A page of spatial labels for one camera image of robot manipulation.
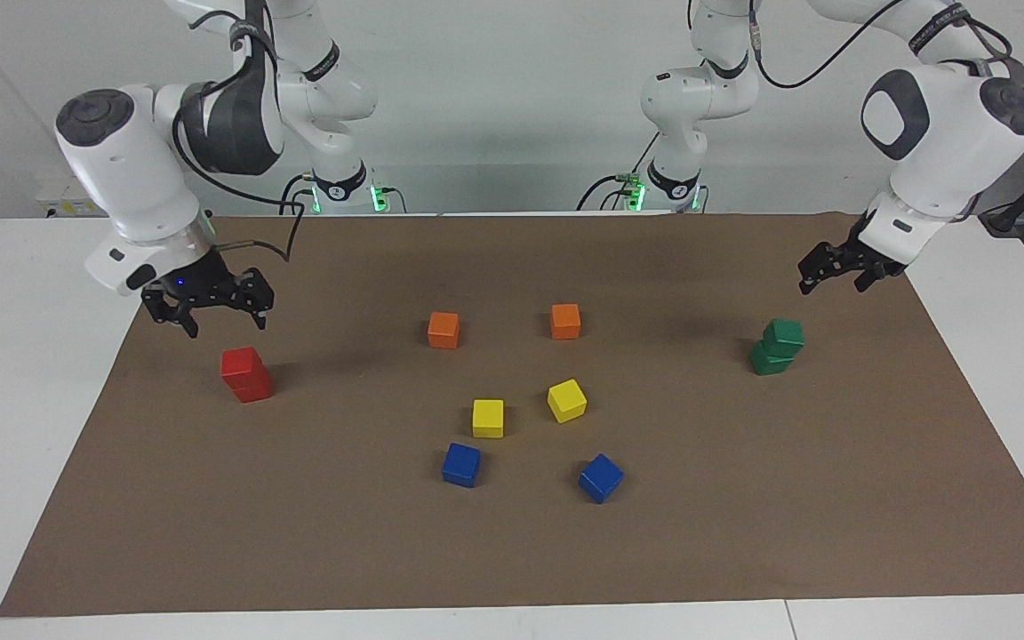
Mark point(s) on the yellow wooden cube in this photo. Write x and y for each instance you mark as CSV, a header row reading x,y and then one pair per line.
x,y
567,400
488,418

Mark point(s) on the blue wooden cube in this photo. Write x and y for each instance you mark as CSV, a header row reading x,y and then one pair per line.
x,y
601,477
461,464

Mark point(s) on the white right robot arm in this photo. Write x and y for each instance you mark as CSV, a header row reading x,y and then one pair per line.
x,y
121,169

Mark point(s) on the orange wooden cube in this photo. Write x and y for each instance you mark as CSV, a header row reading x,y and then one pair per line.
x,y
565,321
444,330

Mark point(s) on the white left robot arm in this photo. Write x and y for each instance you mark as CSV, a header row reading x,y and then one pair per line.
x,y
948,133

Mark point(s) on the red wooden cube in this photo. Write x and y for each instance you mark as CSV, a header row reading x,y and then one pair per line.
x,y
254,391
241,363

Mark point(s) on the brown paper table mat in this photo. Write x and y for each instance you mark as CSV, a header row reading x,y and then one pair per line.
x,y
512,551

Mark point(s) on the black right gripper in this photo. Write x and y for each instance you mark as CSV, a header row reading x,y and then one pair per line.
x,y
205,286

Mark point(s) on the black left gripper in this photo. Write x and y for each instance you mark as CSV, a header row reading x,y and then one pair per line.
x,y
868,253

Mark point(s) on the white wall socket box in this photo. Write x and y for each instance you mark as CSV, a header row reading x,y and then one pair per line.
x,y
57,196

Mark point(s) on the green wooden cube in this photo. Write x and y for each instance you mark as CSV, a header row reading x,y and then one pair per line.
x,y
783,336
768,363

